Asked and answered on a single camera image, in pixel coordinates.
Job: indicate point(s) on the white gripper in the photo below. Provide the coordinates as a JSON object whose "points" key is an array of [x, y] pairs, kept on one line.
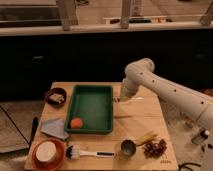
{"points": [[128, 89]]}

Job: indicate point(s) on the silver metal fork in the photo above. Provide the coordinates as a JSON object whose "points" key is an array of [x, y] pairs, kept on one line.
{"points": [[116, 99]]}

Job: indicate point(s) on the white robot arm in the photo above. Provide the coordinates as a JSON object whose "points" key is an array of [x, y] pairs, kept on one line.
{"points": [[198, 106]]}

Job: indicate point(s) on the green plastic tray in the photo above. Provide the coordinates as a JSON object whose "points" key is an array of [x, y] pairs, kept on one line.
{"points": [[93, 105]]}

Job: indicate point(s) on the silver metal measuring cup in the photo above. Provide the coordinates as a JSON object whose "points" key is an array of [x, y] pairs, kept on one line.
{"points": [[127, 148]]}

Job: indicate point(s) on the orange round fruit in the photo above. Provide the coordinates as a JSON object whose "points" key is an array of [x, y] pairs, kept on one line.
{"points": [[76, 123]]}

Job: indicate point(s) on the bunch of red grapes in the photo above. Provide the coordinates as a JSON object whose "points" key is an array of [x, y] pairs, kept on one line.
{"points": [[154, 149]]}

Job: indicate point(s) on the dark brown bowl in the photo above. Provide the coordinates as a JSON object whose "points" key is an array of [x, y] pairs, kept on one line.
{"points": [[56, 97]]}

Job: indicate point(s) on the blue grey folded cloth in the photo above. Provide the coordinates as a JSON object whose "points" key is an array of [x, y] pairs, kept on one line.
{"points": [[55, 128]]}

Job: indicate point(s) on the white round cup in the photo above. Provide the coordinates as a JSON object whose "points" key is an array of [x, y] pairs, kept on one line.
{"points": [[46, 152]]}

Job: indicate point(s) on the orange plate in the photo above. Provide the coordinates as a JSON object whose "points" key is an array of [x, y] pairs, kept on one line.
{"points": [[50, 166]]}

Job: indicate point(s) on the white handled dish brush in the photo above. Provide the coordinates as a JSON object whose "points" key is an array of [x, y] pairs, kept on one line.
{"points": [[75, 152]]}

